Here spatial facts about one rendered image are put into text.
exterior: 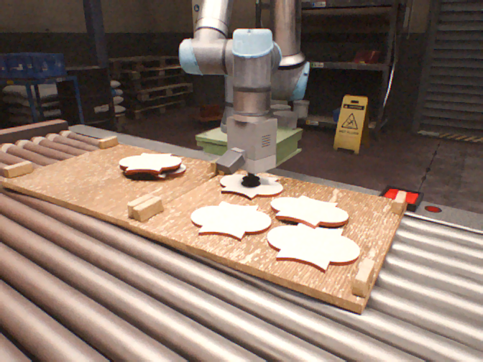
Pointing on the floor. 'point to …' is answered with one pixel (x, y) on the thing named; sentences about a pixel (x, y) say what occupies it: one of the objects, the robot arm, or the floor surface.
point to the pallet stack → (149, 84)
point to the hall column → (98, 42)
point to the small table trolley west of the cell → (39, 95)
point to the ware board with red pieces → (208, 115)
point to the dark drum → (87, 97)
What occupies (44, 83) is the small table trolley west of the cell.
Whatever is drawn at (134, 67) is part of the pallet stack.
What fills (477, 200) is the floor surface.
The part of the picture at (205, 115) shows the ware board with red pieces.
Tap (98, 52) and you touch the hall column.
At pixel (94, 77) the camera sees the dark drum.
